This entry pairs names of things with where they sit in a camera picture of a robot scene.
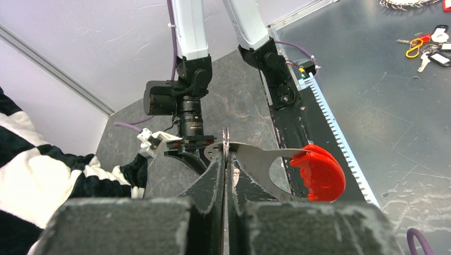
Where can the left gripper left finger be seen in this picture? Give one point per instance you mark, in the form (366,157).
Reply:
(191,223)

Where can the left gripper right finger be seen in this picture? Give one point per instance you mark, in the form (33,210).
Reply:
(259,223)

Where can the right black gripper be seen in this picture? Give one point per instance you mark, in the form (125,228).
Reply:
(190,151)

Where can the metal key holder red handle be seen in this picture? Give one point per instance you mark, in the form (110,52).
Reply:
(287,175)

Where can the bunch of keys with tags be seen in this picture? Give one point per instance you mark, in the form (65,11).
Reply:
(429,48)

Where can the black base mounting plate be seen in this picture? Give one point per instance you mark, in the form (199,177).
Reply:
(303,123)

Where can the black white checkered pillow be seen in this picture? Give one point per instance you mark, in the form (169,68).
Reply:
(38,177)

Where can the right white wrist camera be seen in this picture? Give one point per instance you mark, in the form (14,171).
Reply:
(152,143)

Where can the white slotted cable duct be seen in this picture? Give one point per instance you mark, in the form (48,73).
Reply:
(341,140)

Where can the spare metal key ring holder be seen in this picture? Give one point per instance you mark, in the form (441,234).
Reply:
(405,5)

